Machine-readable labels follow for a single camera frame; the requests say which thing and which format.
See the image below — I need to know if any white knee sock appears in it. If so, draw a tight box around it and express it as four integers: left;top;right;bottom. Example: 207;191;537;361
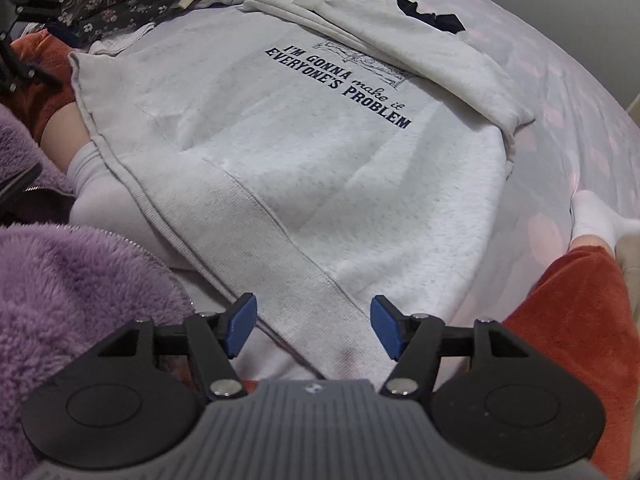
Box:
570;190;632;257
66;140;202;272

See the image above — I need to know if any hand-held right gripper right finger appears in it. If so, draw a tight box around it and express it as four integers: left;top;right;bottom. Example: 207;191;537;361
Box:
370;296;536;400

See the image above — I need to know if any light grey printed sweatshirt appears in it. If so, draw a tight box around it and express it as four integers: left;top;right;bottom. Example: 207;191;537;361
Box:
67;0;537;383

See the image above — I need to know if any purple fleece robe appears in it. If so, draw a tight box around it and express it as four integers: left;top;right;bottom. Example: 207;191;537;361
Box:
0;105;198;480

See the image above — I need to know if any navy cloth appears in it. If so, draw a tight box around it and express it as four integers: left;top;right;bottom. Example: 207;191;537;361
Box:
396;0;467;37

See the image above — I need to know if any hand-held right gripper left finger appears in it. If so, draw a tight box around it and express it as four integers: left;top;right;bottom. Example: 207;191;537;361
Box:
95;294;258;402

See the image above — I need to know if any person's right leg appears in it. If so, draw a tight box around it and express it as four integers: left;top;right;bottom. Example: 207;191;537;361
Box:
574;234;618;258

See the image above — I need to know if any person's left leg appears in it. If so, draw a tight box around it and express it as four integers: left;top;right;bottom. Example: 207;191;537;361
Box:
41;105;97;172

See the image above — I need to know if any white cloth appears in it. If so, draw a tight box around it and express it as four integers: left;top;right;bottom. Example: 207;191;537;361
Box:
89;21;158;57

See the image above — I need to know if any person's leg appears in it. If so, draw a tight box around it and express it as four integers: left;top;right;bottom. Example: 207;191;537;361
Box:
574;234;618;258
41;105;97;172

